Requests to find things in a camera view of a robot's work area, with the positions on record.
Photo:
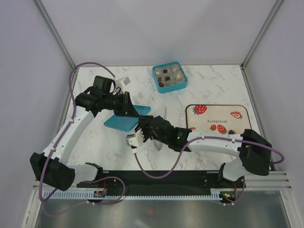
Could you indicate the teal chocolate box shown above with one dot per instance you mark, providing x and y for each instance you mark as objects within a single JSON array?
[{"x": 174, "y": 84}]

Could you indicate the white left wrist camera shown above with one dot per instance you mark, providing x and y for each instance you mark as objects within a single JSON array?
[{"x": 121, "y": 84}]

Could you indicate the teal box lid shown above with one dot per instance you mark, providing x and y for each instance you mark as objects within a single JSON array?
[{"x": 126, "y": 124}]

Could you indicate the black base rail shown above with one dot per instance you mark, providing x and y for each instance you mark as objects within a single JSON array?
[{"x": 177, "y": 182}]

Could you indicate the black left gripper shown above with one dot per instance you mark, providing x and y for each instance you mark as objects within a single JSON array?
[{"x": 127, "y": 108}]

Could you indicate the strawberry print tray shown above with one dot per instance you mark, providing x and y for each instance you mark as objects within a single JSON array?
[{"x": 217, "y": 119}]

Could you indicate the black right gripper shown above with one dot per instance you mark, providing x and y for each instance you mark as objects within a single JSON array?
[{"x": 143, "y": 124}]

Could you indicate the white slotted cable duct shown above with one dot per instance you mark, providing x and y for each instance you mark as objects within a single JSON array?
[{"x": 87, "y": 194}]

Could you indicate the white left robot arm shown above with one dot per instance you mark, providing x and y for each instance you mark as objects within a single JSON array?
[{"x": 50, "y": 166}]

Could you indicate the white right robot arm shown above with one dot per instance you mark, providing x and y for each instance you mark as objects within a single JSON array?
[{"x": 251, "y": 152}]

